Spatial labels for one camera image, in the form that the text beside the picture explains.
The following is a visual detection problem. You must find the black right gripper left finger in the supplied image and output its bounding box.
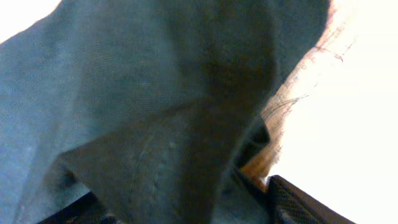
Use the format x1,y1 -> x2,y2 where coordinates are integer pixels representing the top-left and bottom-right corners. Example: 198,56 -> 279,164
38,192 -> 118,224

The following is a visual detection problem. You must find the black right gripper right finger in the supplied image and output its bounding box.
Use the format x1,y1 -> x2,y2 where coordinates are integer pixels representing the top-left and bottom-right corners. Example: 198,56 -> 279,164
267,175 -> 354,224

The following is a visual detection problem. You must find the black t-shirt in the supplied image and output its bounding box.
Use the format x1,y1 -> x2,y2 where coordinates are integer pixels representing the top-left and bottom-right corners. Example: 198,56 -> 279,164
1,0 -> 330,223

